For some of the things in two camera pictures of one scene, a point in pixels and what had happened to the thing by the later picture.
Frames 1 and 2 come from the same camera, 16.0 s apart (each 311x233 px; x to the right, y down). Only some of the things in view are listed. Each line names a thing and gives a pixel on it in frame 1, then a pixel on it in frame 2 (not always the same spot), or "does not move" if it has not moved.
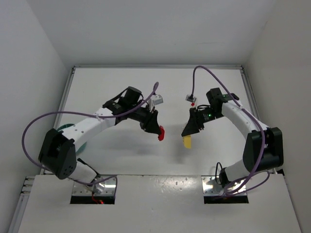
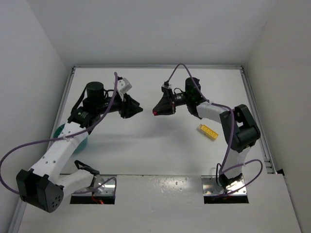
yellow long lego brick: [186, 141] -> [209, 132]
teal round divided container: [81, 149] does not move
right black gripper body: [196, 120] -> [172, 103]
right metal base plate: [211, 187] does not move
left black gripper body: [148, 120] -> [124, 106]
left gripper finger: [150, 124] -> [129, 111]
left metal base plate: [105, 188] does not move
